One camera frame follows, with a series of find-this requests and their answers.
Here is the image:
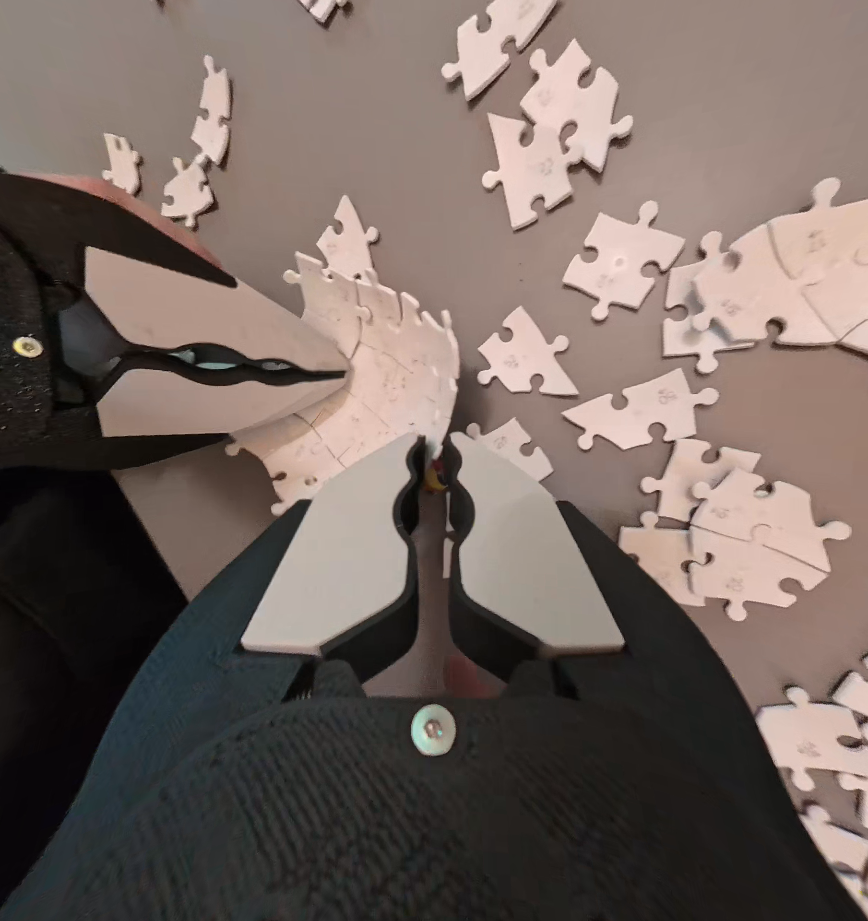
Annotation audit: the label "small assembled puzzle cluster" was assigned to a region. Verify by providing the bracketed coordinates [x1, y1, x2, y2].
[618, 439, 852, 621]

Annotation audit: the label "flat assembled white puzzle section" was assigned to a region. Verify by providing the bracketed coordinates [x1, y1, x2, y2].
[663, 178, 868, 375]

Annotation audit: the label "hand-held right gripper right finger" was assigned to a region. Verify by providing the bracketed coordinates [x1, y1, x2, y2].
[444, 432, 627, 681]

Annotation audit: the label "white puzzle pieces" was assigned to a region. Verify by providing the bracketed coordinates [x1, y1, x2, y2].
[101, 0, 868, 921]

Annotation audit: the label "person's right hand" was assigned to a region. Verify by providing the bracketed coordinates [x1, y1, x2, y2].
[444, 653, 497, 697]

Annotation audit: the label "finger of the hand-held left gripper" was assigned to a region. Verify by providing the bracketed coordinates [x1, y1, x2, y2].
[83, 247, 350, 375]
[94, 356, 348, 441]

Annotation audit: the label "narrow curved white puzzle strip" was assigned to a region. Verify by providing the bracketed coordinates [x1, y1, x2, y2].
[284, 252, 462, 461]

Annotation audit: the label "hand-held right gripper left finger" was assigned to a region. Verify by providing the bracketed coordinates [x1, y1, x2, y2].
[239, 432, 429, 681]

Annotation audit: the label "person's left hand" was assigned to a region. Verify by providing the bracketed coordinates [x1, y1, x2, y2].
[67, 176, 220, 269]

